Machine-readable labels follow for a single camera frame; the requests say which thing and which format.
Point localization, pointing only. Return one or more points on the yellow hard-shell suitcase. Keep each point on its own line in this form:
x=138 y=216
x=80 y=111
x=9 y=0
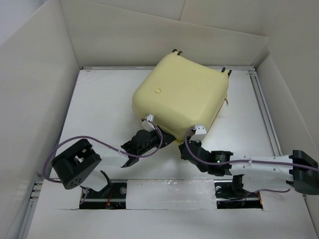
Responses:
x=180 y=93

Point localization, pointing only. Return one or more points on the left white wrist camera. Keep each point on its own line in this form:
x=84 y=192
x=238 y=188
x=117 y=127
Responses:
x=147 y=123

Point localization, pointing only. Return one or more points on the metal base rail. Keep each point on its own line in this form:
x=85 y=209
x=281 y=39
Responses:
x=187 y=194

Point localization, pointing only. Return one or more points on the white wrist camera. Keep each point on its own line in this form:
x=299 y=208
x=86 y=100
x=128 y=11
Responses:
x=147 y=123
x=199 y=133

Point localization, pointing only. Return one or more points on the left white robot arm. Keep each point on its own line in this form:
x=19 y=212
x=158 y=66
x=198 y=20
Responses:
x=78 y=161

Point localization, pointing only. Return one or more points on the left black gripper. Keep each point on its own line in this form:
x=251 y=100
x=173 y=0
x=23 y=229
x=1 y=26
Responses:
x=167 y=138

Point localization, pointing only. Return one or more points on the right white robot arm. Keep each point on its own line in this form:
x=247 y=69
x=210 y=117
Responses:
x=250 y=174

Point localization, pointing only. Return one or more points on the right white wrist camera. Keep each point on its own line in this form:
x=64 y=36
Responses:
x=199 y=133

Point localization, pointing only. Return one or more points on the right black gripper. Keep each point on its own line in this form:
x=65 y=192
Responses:
x=198 y=144

